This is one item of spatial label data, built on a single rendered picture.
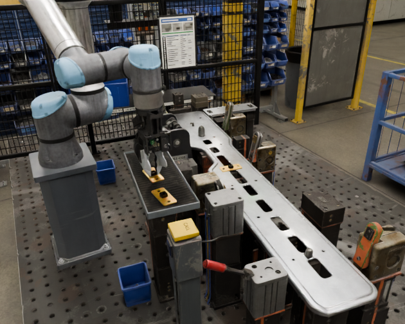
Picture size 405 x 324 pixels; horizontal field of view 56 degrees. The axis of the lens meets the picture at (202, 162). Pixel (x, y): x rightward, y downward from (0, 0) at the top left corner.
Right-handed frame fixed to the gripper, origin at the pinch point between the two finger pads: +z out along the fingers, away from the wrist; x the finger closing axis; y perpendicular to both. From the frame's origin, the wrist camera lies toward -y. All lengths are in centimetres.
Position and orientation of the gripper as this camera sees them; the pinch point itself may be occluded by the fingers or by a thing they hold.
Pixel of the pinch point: (152, 170)
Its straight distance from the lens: 110.7
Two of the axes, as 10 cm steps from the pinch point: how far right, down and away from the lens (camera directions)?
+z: 0.2, 8.8, 4.7
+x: 8.8, -2.4, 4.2
